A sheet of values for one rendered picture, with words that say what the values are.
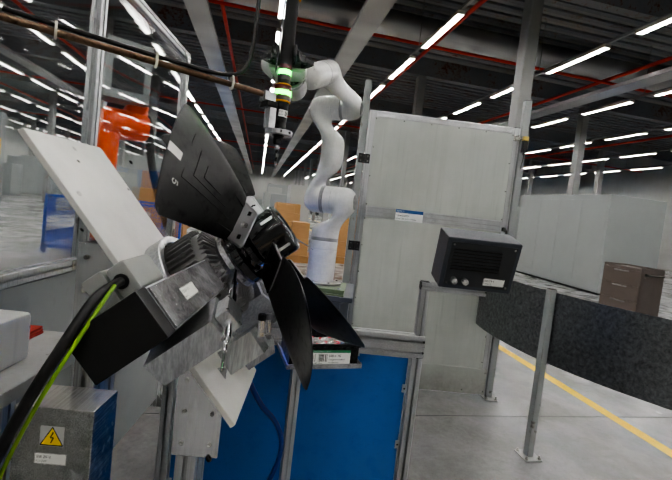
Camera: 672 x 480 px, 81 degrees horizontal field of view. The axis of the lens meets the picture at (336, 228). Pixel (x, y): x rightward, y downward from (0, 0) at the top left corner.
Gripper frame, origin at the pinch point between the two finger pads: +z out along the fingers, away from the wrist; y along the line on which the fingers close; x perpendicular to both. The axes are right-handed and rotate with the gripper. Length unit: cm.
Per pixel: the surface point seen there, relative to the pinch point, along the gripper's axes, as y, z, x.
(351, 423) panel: -33, -35, -115
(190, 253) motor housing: 14, 17, -51
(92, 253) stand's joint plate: 33, 19, -53
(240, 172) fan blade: 8.5, -0.9, -31.3
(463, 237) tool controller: -63, -29, -43
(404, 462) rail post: -54, -35, -127
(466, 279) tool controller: -66, -31, -57
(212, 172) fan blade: 7.4, 28.4, -33.5
